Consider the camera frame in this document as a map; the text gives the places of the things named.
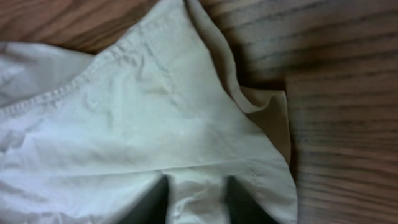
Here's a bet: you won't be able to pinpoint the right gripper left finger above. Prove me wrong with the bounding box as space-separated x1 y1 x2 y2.
118 175 170 224

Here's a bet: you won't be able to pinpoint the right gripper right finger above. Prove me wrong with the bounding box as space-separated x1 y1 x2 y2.
223 175 279 224

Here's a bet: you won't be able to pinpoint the beige khaki shorts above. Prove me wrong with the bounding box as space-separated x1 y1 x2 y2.
1 1 298 223

